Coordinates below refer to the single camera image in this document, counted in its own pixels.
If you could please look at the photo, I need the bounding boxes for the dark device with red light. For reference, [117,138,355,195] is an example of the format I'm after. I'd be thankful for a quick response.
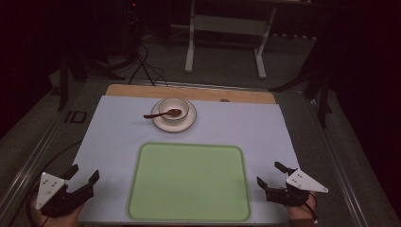
[125,0,143,62]

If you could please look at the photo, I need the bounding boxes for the brown wooden spoon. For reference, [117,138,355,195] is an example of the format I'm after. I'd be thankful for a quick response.
[143,108,183,120]

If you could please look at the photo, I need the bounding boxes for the white plate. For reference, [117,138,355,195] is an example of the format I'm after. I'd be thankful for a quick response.
[150,97,198,133]

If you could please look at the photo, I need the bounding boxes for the green tray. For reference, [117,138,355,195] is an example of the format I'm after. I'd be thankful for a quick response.
[127,141,253,222]

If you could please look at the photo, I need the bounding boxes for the black floor cables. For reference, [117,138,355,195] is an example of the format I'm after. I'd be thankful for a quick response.
[128,42,168,88]

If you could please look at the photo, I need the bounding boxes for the white table cover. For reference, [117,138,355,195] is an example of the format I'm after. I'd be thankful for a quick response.
[76,95,301,225]

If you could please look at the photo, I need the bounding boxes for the black floor socket box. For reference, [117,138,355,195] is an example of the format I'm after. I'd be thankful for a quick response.
[63,110,88,124]

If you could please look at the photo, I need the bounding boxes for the black metal stand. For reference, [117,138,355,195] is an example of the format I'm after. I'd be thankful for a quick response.
[269,44,334,130]
[50,48,127,112]

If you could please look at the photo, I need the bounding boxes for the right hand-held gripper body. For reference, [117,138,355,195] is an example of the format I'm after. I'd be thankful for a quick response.
[265,168,329,208]

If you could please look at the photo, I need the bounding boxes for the white metal table frame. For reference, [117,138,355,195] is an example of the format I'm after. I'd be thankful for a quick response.
[184,0,279,80]

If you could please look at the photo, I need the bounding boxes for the person's right hand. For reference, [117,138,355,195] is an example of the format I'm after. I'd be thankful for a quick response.
[287,192,318,223]

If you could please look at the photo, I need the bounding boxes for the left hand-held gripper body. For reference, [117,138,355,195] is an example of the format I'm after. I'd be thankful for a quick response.
[35,171,95,219]

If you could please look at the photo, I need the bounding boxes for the person's left hand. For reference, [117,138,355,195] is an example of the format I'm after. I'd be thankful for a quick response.
[31,202,86,227]

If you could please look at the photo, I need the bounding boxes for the white bowl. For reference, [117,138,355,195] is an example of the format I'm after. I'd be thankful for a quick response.
[157,96,190,124]

